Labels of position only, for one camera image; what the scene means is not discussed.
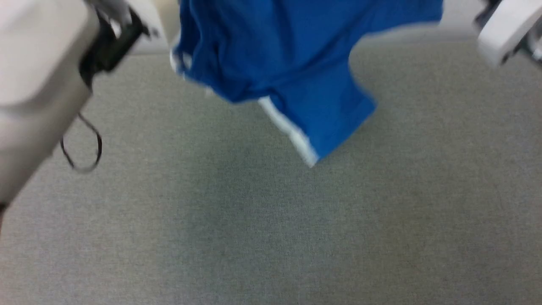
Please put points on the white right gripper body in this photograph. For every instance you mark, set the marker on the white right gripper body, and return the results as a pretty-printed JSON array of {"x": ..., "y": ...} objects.
[{"x": 506, "y": 29}]

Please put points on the blue and white shirt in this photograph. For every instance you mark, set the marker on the blue and white shirt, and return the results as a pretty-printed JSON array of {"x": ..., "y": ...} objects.
[{"x": 288, "y": 55}]

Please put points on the grey fabric sofa seat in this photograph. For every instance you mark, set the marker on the grey fabric sofa seat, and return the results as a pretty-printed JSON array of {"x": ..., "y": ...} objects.
[{"x": 271, "y": 220}]

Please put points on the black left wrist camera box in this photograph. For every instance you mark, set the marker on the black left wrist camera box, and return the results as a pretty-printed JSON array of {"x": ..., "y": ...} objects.
[{"x": 110, "y": 48}]

